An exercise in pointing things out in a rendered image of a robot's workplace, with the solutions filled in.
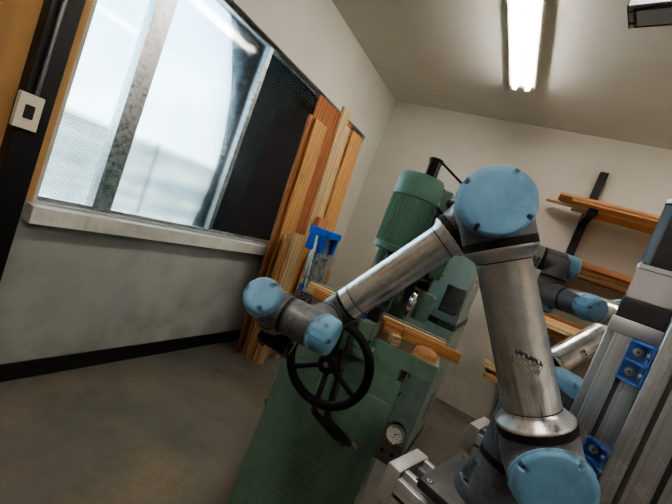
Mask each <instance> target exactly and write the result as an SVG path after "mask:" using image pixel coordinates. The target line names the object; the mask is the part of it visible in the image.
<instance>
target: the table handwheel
mask: <svg viewBox="0 0 672 504"><path fill-rule="evenodd" d="M344 330H345V331H347V332H348V333H349V334H351V335H352V336H353V337H354V339H355V340H356V341H357V342H358V344H359V346H360V348H361V350H362V353H363V356H364V361H365V373H364V377H363V380H362V383H361V385H360V387H359V388H358V389H357V391H356V392H355V393H353V391H352V390H351V389H350V387H349V386H348V385H347V383H346V382H345V381H344V379H343V378H342V376H341V375H340V373H339V372H338V370H337V368H338V367H339V364H340V361H341V357H342V353H343V351H344V350H342V349H339V350H337V352H336V349H337V345H338V342H339V340H340V337H341V335H340V337H339V340H338V342H337V343H336V345H335V347H334V348H333V349H332V351H331V352H330V353H329V354H328V355H326V356H320V357H319V359H318V361H314V362H306V363H295V354H296V349H297V346H298V343H297V344H296V345H295V346H294V348H293V349H292V351H291V352H290V354H289V355H288V356H287V358H286V363H287V371H288V375H289V378H290V380H291V383H292V385H293V386H294V388H295V390H296V391H297V392H298V394H299V395H300V396H301V397H302V398H303V399H304V400H305V401H307V402H308V403H309V404H311V405H313V406H314V407H317V408H319V409H322V410H326V411H341V410H345V409H348V408H350V407H352V406H354V405H356V404H357V403H358V402H359V401H361V400H362V399H363V397H364V396H365V395H366V394H367V392H368V390H369V388H370V386H371V384H372V380H373V376H374V358H373V353H372V350H371V347H370V345H369V343H368V341H367V339H366V338H365V336H364V335H363V334H362V332H361V331H360V330H359V329H358V328H357V327H355V326H354V325H353V324H351V323H350V324H349V325H347V326H346V327H345V328H344ZM335 352H336V353H335ZM307 367H318V368H319V370H320V371H321V372H322V373H324V374H331V373H333V375H334V376H335V377H336V379H337V380H338V381H339V383H340V384H341V385H342V387H343V388H344V390H345V391H346V393H347V394H348V395H349V397H348V398H346V399H344V400H340V401H326V400H323V399H320V398H318V397H316V396H314V395H313V394H312V393H310V392H309V391H308V390H307V389H306V388H305V386H304V385H303V384H302V382H301V380H300V378H299V376H298V374H297V370H296V369H298V368H307Z"/></svg>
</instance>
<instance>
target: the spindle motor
mask: <svg viewBox="0 0 672 504"><path fill-rule="evenodd" d="M443 190H444V183H443V182H442V181H440V180H439V179H437V178H435V177H432V176H430V175H428V174H425V173H422V172H418V171H414V170H403V171H402V172H401V173H400V176H399V178H398V181H397V184H396V186H395V189H394V191H393V192H394V193H393V194H392V197H391V199H390V202H389V204H388V207H387V210H386V212H385V215H384V217H383V220H382V223H381V225H380V228H379V230H378V233H377V236H376V238H375V240H374V244H375V245H376V246H377V247H380V248H382V249H384V250H387V251H390V252H392V253H395V252H396V251H398V250H399V249H400V248H402V247H403V246H405V245H406V244H408V243H409V242H411V241H412V240H414V239H415V238H417V237H418V236H420V235H421V234H422V233H424V232H425V231H427V230H428V228H429V225H430V223H431V220H432V218H433V215H434V213H435V210H436V207H437V205H438V203H439V200H440V198H441V195H442V193H443Z"/></svg>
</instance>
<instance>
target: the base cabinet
mask: <svg viewBox="0 0 672 504"><path fill-rule="evenodd" d="M296 370H297V374H298V376H299V378H300V380H301V382H302V384H303V385H304V386H305V388H306V389H307V390H308V391H309V392H310V393H312V394H313V395H315V392H316V390H317V389H316V388H317V386H318V383H319V381H320V377H321V375H322V372H321V371H320V370H319V368H318V367H307V368H298V369H296ZM334 378H335V376H334V375H333V374H332V373H331V374H329V375H328V378H327V382H326V384H325V388H324V390H323V393H322V395H321V396H322V397H321V399H323V400H326V401H328V399H329V398H328V397H329V395H330V391H331V389H332V385H333V382H334V380H335V379H334ZM409 378H410V376H409ZM409 378H408V379H407V381H406V383H405V384H404V386H403V388H402V390H401V392H400V395H399V397H398V398H397V400H396V402H395V404H394V405H393V406H391V405H389V404H387V403H386V402H384V401H382V400H380V399H378V398H376V397H375V396H373V395H371V394H369V393H367V394H366V395H365V396H364V397H363V399H362V400H361V401H359V402H358V403H357V404H356V405H354V406H352V407H350V408H348V409H345V410H341V411H332V412H331V418H332V420H333V421H335V423H336V424H337V425H338V426H339V427H340V429H342V430H343V432H344V433H346V434H347V436H348V437H350V439H351V440H352V441H353V442H354V443H355V444H356V445H357V446H358V449H357V451H356V452H354V453H353V452H352V451H351V450H350V449H349V448H348V447H347V446H346V445H345V447H344V448H342V449H341V448H340V447H339V446H338V445H337V443H336V442H335V441H334V440H333V438H332V437H330V435H329V434H328V432H326V431H325V429H324V428H323V427H322V426H321V425H320V423H319V422H317V420H316V419H315V417H313V415H312V413H311V404H309V403H308V402H307V401H305V400H304V399H303V398H302V397H301V396H300V395H299V394H298V392H297V391H296V390H295V388H294V386H293V385H292V383H291V380H290V378H289V375H288V371H287V363H286V359H285V358H284V357H283V358H282V361H281V363H280V366H279V369H278V371H277V374H276V377H275V379H274V382H273V385H272V387H271V390H270V393H269V395H268V398H267V401H266V403H265V406H264V409H263V411H262V414H261V417H260V419H259V422H258V425H257V427H256V430H255V433H254V435H253V438H252V441H251V443H250V446H249V449H248V451H247V454H246V457H245V459H244V462H243V465H242V467H241V470H240V473H239V475H238V478H237V481H236V483H235V486H234V489H233V491H232V494H231V497H230V499H229V502H228V504H358V502H359V500H360V498H361V495H362V493H363V491H364V488H365V486H366V483H367V481H368V478H369V476H370V474H371V471H372V469H373V466H374V464H375V461H376V458H374V457H373V454H374V451H375V449H376V446H377V444H378V441H379V439H380V437H381V434H382V432H383V430H384V428H385V426H386V424H387V422H388V421H389V422H390V423H391V422H392V420H393V417H394V415H395V412H396V410H397V407H398V405H399V402H400V400H401V397H402V395H403V393H404V390H405V388H406V385H407V383H408V380H409Z"/></svg>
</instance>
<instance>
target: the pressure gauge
mask: <svg viewBox="0 0 672 504"><path fill-rule="evenodd" d="M394 434H397V435H394ZM385 435H386V438H387V440H388V441H389V444H390V445H391V446H393V445H394V444H395V445H399V444H401V443H402V442H403V441H404V439H405V435H406V430H405V427H404V426H403V425H402V424H401V423H400V422H396V421H394V422H391V423H390V424H389V425H388V427H387V428H386V431H385Z"/></svg>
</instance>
